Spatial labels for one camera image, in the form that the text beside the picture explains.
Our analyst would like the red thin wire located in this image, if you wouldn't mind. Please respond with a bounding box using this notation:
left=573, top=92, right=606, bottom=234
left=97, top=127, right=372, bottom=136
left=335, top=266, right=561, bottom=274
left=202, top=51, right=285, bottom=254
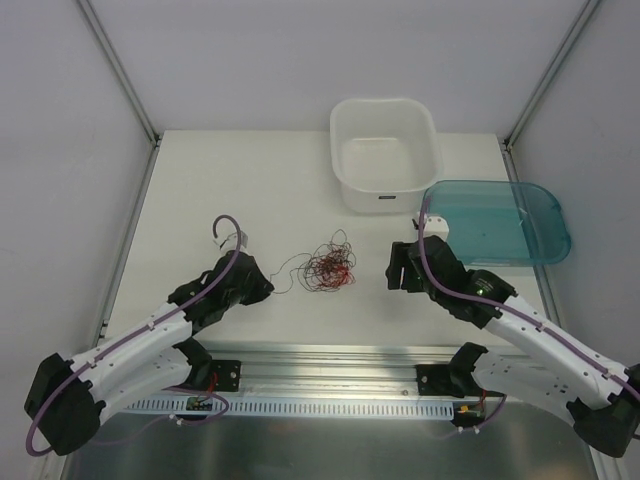
left=310, top=252, right=359, bottom=291

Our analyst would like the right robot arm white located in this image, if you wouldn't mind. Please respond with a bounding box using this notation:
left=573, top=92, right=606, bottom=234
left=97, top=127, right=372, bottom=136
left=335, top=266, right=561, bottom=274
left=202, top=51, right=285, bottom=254
left=385, top=236, right=639, bottom=458

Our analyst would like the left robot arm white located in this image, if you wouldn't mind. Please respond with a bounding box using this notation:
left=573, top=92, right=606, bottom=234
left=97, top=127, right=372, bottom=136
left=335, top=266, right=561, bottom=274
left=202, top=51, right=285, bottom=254
left=24, top=252, right=274, bottom=457

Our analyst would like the teal transparent plastic bin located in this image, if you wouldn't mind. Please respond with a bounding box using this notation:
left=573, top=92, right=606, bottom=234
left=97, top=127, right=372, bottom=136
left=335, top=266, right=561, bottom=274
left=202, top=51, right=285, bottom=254
left=425, top=180, right=571, bottom=267

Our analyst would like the white plastic tub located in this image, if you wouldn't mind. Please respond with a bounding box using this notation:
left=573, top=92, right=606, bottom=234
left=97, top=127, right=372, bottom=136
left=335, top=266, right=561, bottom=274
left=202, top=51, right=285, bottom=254
left=329, top=98, right=444, bottom=215

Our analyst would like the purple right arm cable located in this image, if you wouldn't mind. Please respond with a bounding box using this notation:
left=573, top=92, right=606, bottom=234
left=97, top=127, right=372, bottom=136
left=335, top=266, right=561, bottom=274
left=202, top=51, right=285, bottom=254
left=418, top=197, right=640, bottom=401

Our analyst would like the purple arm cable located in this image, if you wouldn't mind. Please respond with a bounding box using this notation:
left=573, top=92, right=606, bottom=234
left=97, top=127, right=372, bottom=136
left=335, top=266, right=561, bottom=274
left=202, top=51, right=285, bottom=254
left=24, top=214, right=246, bottom=455
left=418, top=197, right=640, bottom=401

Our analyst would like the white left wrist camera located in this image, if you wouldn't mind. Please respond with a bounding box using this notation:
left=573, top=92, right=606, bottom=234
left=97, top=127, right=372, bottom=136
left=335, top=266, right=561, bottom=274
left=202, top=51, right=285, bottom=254
left=214, top=231, right=248, bottom=256

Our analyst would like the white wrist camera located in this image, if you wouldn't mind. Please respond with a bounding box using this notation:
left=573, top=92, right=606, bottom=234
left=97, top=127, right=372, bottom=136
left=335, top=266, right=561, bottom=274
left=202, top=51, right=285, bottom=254
left=214, top=231, right=248, bottom=256
left=412, top=212, right=450, bottom=241

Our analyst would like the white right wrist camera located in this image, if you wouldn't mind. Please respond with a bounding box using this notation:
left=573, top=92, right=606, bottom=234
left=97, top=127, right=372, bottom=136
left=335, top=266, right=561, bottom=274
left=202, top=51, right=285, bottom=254
left=412, top=212, right=450, bottom=241

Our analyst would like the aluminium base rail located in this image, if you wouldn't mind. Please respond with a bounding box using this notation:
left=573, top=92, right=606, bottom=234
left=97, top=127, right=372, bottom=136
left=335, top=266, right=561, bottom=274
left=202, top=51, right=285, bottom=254
left=64, top=342, right=556, bottom=401

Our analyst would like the white slotted cable duct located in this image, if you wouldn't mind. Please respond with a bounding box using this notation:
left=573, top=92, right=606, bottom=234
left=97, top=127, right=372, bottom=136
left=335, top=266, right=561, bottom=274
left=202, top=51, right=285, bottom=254
left=125, top=395, right=454, bottom=421

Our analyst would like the aluminium frame post right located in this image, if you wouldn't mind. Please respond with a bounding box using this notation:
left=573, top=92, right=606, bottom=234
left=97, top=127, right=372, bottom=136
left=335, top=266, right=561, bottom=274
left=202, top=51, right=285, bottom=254
left=504, top=0, right=604, bottom=153

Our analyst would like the aluminium frame post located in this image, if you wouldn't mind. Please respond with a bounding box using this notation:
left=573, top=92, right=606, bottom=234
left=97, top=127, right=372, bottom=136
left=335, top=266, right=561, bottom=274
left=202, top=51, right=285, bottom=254
left=504, top=0, right=604, bottom=153
left=74, top=0, right=161, bottom=149

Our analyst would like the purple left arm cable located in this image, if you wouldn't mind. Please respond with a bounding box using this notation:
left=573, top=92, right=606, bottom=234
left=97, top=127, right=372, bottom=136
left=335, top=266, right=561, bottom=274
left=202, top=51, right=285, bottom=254
left=24, top=214, right=246, bottom=455

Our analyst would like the aluminium frame post left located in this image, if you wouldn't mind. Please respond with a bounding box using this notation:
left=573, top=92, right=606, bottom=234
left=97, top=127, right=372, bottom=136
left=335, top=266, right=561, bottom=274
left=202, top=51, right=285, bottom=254
left=74, top=0, right=161, bottom=149

